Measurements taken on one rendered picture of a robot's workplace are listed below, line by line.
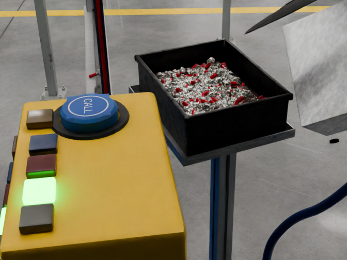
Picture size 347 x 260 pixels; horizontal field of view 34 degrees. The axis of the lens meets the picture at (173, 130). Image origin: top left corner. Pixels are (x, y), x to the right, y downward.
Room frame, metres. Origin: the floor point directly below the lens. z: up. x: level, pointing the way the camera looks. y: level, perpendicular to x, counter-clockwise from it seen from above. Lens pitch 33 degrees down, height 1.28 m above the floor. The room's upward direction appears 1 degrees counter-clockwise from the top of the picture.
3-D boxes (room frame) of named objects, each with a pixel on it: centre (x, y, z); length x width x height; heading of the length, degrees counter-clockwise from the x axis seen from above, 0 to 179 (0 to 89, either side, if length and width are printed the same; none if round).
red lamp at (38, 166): (0.29, 0.08, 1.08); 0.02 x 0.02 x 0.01; 7
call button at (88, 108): (0.35, 0.06, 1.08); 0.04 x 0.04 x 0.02
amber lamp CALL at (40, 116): (0.34, 0.09, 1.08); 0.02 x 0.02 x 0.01; 7
